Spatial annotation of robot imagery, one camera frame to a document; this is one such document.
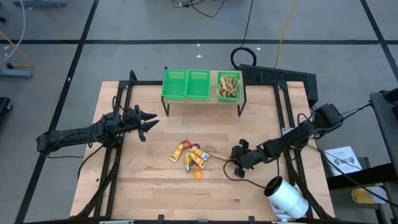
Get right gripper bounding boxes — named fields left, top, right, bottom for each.
left=231, top=139, right=266, bottom=179

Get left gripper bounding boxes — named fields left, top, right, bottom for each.
left=124, top=105, right=160, bottom=142

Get yellow crayon box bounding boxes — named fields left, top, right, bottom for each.
left=188, top=152, right=208, bottom=170
left=190, top=146, right=210, bottom=161
left=184, top=151, right=194, bottom=172
left=169, top=142, right=186, bottom=163

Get green plastic basket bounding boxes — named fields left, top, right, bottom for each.
left=161, top=68, right=189, bottom=100
left=185, top=69, right=211, bottom=100
left=216, top=71, right=243, bottom=103

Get wooden riser shelf black legs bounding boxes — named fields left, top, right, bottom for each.
left=160, top=66, right=248, bottom=117

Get black perforated panel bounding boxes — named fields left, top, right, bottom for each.
left=238, top=63, right=318, bottom=108

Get white printed paper sheet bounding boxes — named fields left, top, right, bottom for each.
left=323, top=145, right=363, bottom=177

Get black low shelf board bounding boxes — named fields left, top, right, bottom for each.
left=326, top=163, right=398, bottom=191

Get yellow and white bottle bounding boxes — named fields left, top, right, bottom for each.
left=351, top=186, right=389, bottom=205

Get grey metal floor foot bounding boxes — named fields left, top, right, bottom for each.
left=0, top=68, right=34, bottom=80
left=12, top=0, right=68, bottom=9

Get black side bench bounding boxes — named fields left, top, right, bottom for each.
left=369, top=88, right=398, bottom=187

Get black camera cable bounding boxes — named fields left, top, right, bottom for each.
left=223, top=159, right=269, bottom=190

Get black aluminium frame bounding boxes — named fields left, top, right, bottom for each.
left=74, top=70, right=336, bottom=224

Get white cylindrical camera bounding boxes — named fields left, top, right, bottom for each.
left=264, top=175, right=310, bottom=223

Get black looped floor cable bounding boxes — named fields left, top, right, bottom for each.
left=230, top=0, right=257, bottom=70

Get yellow cable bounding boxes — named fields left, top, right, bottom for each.
left=274, top=0, right=298, bottom=69

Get white floor cable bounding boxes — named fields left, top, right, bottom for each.
left=0, top=0, right=26, bottom=66

